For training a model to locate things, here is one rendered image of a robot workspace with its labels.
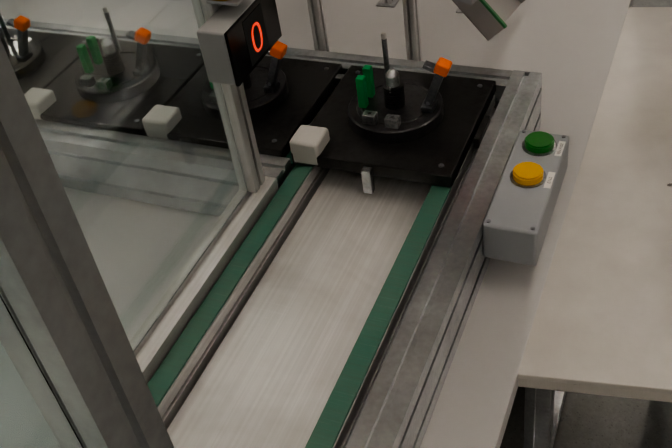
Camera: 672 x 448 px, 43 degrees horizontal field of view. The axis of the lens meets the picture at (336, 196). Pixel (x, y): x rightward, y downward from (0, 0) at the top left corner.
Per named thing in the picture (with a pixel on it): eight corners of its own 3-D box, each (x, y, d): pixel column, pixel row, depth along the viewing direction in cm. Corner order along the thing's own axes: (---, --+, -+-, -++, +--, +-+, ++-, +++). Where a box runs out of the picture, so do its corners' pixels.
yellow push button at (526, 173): (546, 174, 116) (546, 163, 115) (539, 193, 113) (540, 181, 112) (516, 170, 117) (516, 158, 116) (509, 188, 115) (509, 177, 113)
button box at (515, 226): (567, 168, 125) (569, 133, 121) (536, 267, 110) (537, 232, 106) (519, 161, 127) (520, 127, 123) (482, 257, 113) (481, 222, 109)
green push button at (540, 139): (556, 144, 121) (557, 132, 119) (550, 161, 118) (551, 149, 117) (528, 140, 122) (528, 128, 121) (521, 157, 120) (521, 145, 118)
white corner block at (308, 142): (332, 149, 127) (329, 126, 124) (320, 168, 124) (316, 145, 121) (303, 144, 129) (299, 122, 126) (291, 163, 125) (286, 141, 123)
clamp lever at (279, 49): (279, 82, 134) (288, 44, 128) (273, 89, 133) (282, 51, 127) (258, 73, 134) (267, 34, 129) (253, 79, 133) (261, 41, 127)
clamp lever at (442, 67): (437, 101, 125) (453, 61, 119) (432, 109, 123) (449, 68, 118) (414, 91, 125) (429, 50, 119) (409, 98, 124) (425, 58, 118)
